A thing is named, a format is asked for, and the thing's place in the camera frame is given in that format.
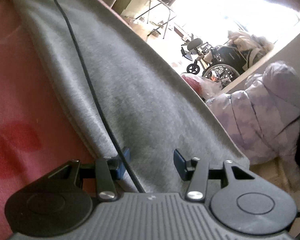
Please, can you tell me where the pile of bedding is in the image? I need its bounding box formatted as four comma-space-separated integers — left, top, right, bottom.
226, 30, 274, 55

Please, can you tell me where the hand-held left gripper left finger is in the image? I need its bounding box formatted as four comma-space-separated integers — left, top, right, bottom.
49, 147, 130, 201

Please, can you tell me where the lavender floral quilt bundle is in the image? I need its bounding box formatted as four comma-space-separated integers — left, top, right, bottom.
206, 60, 300, 165

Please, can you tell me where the black cable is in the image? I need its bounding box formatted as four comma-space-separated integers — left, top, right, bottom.
51, 0, 146, 193

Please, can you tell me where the wheelchair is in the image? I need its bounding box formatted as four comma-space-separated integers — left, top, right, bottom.
181, 38, 259, 87

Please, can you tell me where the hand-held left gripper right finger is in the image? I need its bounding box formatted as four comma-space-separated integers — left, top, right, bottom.
173, 149, 255, 201

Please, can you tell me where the clear plastic bag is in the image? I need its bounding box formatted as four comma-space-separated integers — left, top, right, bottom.
197, 76, 223, 101

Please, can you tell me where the pink floral bedsheet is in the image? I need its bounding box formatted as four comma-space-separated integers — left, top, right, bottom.
0, 0, 150, 238

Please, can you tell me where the grey sweatshirt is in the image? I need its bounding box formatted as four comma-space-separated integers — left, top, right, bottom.
0, 0, 250, 193

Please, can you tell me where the folding table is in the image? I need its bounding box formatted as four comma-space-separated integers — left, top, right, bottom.
134, 0, 177, 40

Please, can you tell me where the red plastic bag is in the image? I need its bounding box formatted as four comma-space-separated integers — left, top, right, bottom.
181, 72, 203, 98

